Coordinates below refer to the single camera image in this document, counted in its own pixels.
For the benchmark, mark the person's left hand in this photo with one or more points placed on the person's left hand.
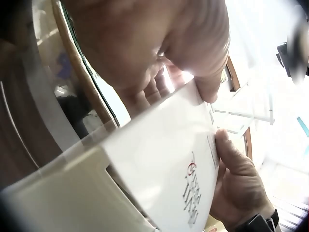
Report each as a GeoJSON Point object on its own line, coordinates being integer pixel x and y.
{"type": "Point", "coordinates": [135, 43]}

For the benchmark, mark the person's left thumb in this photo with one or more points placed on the person's left thumb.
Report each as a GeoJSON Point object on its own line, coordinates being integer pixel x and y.
{"type": "Point", "coordinates": [205, 60]}

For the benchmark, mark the white metal rack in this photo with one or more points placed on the white metal rack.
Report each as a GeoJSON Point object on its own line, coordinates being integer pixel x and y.
{"type": "Point", "coordinates": [243, 113]}

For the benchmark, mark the black wrist band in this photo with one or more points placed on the black wrist band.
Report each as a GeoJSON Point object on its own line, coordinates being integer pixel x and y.
{"type": "Point", "coordinates": [258, 222]}

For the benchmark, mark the person's right hand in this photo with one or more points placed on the person's right hand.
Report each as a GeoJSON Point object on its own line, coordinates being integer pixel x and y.
{"type": "Point", "coordinates": [243, 193]}

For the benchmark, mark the white cardboard box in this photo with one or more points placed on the white cardboard box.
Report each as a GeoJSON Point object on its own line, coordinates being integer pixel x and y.
{"type": "Point", "coordinates": [149, 154]}

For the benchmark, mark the person's right thumb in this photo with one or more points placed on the person's right thumb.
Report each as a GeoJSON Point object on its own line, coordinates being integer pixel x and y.
{"type": "Point", "coordinates": [225, 149]}

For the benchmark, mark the person's left fingers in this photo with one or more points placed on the person's left fingers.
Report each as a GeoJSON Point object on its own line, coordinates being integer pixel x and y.
{"type": "Point", "coordinates": [150, 93]}

